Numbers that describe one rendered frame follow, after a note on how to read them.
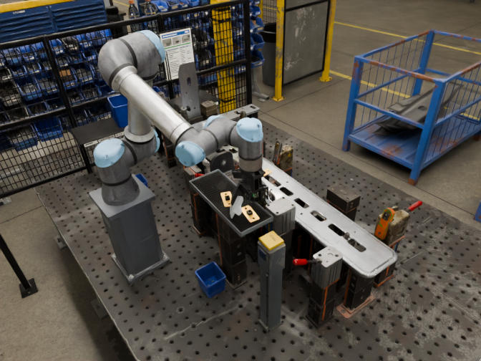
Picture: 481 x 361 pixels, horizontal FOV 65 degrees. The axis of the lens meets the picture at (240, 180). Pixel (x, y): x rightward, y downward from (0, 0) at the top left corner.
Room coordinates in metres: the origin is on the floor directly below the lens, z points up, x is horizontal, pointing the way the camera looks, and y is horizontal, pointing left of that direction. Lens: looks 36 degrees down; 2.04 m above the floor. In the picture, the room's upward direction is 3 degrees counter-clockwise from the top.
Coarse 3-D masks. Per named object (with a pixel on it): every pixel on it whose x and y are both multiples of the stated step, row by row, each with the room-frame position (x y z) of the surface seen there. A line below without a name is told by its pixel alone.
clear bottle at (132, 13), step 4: (132, 0) 2.34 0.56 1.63; (132, 4) 2.33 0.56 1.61; (132, 8) 2.33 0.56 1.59; (136, 8) 2.34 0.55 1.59; (128, 12) 2.33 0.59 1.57; (132, 12) 2.32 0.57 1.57; (136, 12) 2.33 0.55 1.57; (132, 16) 2.31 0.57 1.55; (136, 16) 2.32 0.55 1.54; (132, 24) 2.32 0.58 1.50; (136, 24) 2.32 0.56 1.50; (140, 24) 2.34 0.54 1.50; (132, 28) 2.32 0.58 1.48; (136, 28) 2.31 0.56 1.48; (140, 28) 2.33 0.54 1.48; (132, 32) 2.32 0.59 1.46
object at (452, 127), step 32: (448, 32) 3.74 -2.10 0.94; (384, 64) 2.96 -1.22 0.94; (480, 64) 2.89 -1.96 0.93; (352, 96) 3.17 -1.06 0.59; (416, 96) 3.47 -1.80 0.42; (448, 96) 3.23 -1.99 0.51; (480, 96) 3.06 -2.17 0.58; (352, 128) 3.18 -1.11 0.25; (384, 128) 3.11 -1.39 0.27; (416, 128) 2.91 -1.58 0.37; (448, 128) 3.24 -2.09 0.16; (480, 128) 3.19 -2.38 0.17; (416, 160) 2.59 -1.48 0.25
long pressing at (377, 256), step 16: (272, 176) 1.43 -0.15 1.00; (288, 176) 1.43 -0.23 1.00; (304, 192) 1.30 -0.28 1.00; (304, 208) 1.19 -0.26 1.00; (320, 208) 1.19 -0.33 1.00; (304, 224) 1.09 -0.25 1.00; (320, 224) 1.09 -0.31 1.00; (336, 224) 1.09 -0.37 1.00; (352, 224) 1.08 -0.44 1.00; (320, 240) 1.00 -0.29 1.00; (336, 240) 1.00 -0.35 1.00; (368, 240) 0.99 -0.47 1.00; (352, 256) 0.92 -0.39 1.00; (368, 256) 0.91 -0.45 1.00; (384, 256) 0.91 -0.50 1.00; (368, 272) 0.84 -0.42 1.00
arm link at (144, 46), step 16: (144, 32) 1.27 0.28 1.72; (128, 48) 1.17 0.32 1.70; (144, 48) 1.21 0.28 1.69; (160, 48) 1.25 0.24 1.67; (144, 64) 1.20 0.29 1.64; (144, 80) 1.22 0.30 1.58; (128, 112) 1.28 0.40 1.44; (128, 128) 1.30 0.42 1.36; (144, 128) 1.28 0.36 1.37; (144, 144) 1.28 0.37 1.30
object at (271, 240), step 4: (272, 232) 0.90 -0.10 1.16; (264, 236) 0.88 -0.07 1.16; (268, 236) 0.88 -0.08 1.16; (272, 236) 0.88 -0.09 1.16; (276, 236) 0.88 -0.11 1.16; (260, 240) 0.87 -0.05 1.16; (264, 240) 0.87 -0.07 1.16; (268, 240) 0.86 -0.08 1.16; (272, 240) 0.86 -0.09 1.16; (276, 240) 0.86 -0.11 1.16; (280, 240) 0.86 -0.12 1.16; (264, 244) 0.85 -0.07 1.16; (268, 244) 0.85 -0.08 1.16; (272, 244) 0.84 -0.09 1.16; (276, 244) 0.84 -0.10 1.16; (280, 244) 0.85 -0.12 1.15; (268, 248) 0.83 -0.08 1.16; (272, 248) 0.83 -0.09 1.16
